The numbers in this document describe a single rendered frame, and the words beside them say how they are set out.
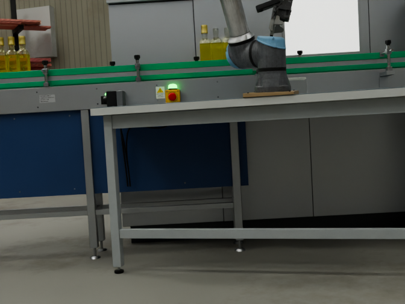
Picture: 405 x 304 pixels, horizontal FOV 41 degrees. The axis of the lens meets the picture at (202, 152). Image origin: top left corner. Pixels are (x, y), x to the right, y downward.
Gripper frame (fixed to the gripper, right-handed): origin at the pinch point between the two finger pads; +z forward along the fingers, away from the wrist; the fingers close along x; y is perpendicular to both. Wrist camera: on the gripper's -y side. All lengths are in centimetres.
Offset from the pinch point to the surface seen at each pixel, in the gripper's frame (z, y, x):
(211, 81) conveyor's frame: 24.6, -24.5, 12.2
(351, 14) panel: -31, 37, 46
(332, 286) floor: 100, 47, -35
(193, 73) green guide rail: 22.4, -34.0, 12.3
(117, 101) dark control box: 45, -65, -1
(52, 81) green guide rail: 41, -102, 3
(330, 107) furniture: 32, 32, -32
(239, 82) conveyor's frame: 22.2, -10.8, 14.1
